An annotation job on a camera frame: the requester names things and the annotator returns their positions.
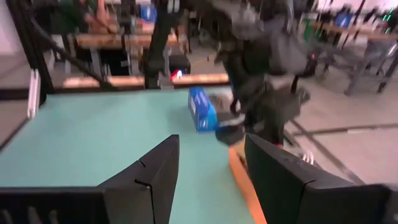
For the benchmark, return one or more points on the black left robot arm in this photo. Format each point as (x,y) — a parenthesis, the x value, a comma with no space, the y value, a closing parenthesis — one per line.
(158,46)

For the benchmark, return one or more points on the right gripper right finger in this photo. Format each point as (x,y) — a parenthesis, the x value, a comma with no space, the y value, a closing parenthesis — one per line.
(286,193)

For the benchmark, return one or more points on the green table mat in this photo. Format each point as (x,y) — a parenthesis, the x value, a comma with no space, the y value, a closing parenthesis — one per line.
(77,140)

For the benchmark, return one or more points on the person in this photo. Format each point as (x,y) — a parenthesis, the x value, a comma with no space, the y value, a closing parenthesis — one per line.
(105,15)

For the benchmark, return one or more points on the black aluminium table frame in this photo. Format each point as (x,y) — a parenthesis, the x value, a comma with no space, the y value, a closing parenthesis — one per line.
(32,46)

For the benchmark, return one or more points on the blue game controller box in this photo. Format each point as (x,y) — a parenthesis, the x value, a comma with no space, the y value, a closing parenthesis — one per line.
(202,112)

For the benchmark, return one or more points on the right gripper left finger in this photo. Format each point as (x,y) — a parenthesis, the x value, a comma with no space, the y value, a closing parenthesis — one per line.
(140,193)

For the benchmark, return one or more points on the wooden workbench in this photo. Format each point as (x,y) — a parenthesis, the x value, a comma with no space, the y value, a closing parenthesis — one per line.
(102,40)

